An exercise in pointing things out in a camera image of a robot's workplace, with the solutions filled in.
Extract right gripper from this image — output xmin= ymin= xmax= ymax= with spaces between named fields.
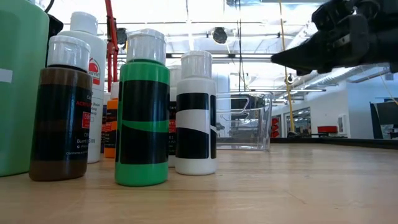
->
xmin=270 ymin=14 xmax=384 ymax=77

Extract green small paint bottle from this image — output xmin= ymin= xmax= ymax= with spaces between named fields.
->
xmin=114 ymin=28 xmax=171 ymax=187

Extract orange small paint bottle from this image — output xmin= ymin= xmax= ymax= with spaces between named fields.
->
xmin=103 ymin=81 xmax=121 ymax=159

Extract brown small paint bottle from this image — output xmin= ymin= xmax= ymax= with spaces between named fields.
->
xmin=29 ymin=35 xmax=94 ymax=182

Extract large white paint bottle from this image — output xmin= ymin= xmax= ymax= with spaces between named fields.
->
xmin=58 ymin=11 xmax=108 ymax=164

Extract large green paint bottle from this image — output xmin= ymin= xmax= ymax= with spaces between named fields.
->
xmin=0 ymin=0 xmax=50 ymax=177

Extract red top table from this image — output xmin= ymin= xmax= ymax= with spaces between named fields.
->
xmin=317 ymin=125 xmax=339 ymax=138

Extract clear plastic bin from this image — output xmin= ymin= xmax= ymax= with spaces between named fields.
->
xmin=216 ymin=91 xmax=274 ymax=152

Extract black standing panel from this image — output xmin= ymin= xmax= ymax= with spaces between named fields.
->
xmin=369 ymin=101 xmax=398 ymax=140

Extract yellow hanging cable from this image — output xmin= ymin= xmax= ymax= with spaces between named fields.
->
xmin=277 ymin=0 xmax=295 ymax=135

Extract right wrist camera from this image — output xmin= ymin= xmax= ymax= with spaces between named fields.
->
xmin=312 ymin=0 xmax=361 ymax=32

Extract white wall frame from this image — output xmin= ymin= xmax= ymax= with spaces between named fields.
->
xmin=338 ymin=114 xmax=347 ymax=135

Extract black overhead camera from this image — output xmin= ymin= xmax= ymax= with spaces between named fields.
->
xmin=212 ymin=27 xmax=228 ymax=45

